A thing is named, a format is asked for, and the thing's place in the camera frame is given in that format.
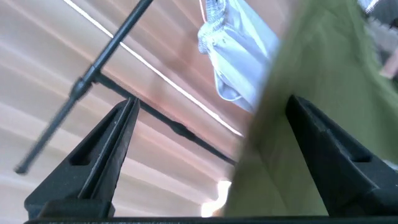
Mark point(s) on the beige curtain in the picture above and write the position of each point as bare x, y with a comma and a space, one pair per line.
46, 46

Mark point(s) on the green garment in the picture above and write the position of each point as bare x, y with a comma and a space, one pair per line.
326, 62

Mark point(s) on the black clothes rack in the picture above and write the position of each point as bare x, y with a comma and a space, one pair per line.
84, 84

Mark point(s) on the pale grey shorts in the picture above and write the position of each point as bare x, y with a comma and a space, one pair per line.
242, 62

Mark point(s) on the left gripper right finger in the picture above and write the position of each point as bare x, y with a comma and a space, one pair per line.
342, 161

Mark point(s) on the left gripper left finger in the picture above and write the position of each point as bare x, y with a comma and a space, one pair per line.
93, 168

